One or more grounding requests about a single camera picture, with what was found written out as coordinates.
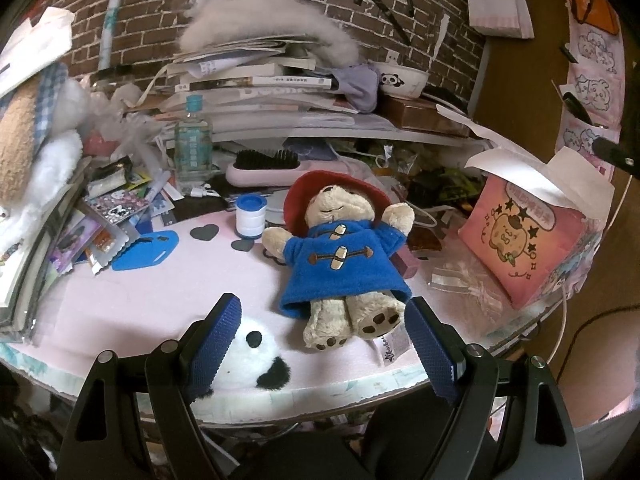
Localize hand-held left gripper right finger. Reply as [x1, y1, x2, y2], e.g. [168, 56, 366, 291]
[402, 296, 586, 480]

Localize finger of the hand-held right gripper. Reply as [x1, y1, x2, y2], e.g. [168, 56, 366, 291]
[592, 137, 640, 179]

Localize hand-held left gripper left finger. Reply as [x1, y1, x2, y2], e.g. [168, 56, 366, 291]
[59, 292, 244, 480]

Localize white panda plush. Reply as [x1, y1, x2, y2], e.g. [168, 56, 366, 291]
[207, 317, 293, 401]

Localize clear plastic bag with ribbon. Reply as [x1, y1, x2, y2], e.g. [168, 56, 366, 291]
[427, 255, 503, 323]

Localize pink cartoon paper box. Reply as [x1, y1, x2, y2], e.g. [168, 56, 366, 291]
[457, 147, 616, 311]

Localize teddy bear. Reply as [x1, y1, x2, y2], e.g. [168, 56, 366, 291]
[261, 170, 417, 352]

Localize black comb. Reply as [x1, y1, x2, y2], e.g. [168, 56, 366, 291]
[562, 91, 593, 123]

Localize small maroon box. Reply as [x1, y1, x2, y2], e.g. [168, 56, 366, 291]
[392, 247, 418, 278]

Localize brown wallet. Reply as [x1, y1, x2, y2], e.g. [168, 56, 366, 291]
[407, 227, 446, 251]

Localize blue plastic tag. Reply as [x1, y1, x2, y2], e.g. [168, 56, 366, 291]
[111, 230, 180, 272]

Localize white tape roll blue cap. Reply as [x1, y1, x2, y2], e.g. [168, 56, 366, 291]
[235, 194, 267, 240]

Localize orange paper bag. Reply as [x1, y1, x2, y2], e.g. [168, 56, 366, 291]
[562, 0, 621, 36]

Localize pile of sticker packets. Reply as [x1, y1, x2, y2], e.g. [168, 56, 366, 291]
[50, 160, 176, 277]

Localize pink hairbrush black bristles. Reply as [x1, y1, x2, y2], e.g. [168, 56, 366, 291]
[225, 149, 346, 188]

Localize leaning stack of books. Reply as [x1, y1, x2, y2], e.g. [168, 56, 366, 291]
[0, 160, 91, 346]

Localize clear bottle blue cap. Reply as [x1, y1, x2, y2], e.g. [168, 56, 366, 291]
[173, 94, 213, 183]

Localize pink striped paper bag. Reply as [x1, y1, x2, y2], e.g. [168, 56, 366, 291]
[462, 0, 535, 41]

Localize brown box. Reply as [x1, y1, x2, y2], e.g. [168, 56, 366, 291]
[385, 96, 471, 133]

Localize white paper strip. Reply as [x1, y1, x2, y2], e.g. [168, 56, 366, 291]
[432, 12, 449, 62]

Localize white panda bowl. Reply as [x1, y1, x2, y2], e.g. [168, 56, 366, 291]
[367, 59, 431, 101]

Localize stack of books and papers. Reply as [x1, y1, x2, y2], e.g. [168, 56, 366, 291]
[160, 35, 371, 131]

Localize black tape strips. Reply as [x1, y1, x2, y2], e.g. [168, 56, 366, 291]
[345, 0, 416, 45]

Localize purple cloth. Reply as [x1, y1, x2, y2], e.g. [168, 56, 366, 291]
[332, 64, 381, 113]

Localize brown and white gingham plush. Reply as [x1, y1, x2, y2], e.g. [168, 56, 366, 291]
[0, 62, 93, 241]

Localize grey fluffy fur piece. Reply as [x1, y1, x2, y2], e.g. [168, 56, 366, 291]
[177, 0, 361, 68]

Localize rolled poster tube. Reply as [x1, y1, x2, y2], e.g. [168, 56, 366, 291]
[97, 0, 132, 71]

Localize white paper bag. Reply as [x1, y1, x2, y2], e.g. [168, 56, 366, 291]
[0, 6, 76, 96]

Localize cartoon wall organizer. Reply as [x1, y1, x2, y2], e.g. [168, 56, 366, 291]
[555, 0, 626, 181]

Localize white cable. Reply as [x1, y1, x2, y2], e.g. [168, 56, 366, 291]
[410, 205, 451, 234]
[546, 284, 571, 367]

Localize black cable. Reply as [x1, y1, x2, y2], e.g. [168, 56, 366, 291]
[556, 305, 640, 382]

